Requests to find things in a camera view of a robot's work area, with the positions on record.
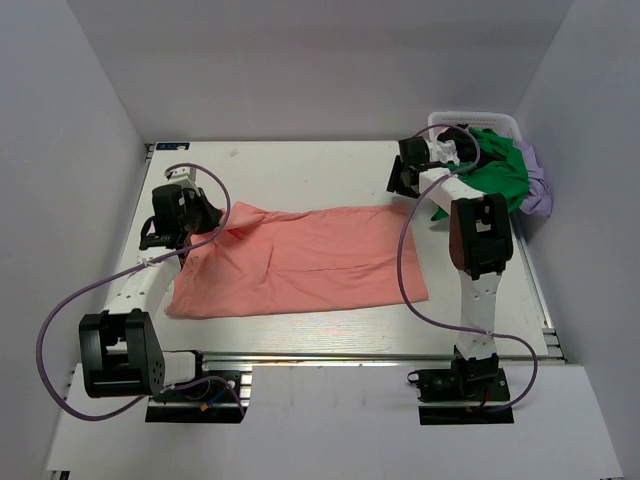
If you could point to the white plastic laundry basket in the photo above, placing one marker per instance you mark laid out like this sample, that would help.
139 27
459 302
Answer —
502 124

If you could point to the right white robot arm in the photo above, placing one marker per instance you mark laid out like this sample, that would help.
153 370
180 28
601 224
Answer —
480 238

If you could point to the salmon pink t shirt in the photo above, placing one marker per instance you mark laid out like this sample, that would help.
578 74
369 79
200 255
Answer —
275 262

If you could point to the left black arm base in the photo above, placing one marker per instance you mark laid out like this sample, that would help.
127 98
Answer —
222 393

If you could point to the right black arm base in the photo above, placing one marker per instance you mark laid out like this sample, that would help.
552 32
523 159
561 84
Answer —
468 392

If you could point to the white t shirt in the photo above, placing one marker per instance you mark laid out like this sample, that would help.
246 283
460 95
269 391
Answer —
443 152

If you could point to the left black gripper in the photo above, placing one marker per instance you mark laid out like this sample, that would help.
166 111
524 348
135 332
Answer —
213 214

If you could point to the aluminium table edge rail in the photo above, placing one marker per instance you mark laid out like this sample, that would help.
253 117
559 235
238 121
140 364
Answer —
325 359

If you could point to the lavender t shirt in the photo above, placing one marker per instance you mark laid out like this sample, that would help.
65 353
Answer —
538 200

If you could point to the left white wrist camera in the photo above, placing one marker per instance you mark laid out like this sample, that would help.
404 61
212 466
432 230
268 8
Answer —
184 177

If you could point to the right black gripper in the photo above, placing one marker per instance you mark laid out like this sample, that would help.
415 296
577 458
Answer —
396 182

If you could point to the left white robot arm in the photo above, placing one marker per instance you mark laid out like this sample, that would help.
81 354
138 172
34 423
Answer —
120 351

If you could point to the green t shirt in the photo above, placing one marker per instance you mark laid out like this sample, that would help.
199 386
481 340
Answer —
501 168

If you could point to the blue table label sticker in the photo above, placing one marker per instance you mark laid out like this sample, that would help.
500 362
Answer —
172 146

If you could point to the black t shirt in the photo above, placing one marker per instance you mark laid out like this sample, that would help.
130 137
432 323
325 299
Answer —
464 146

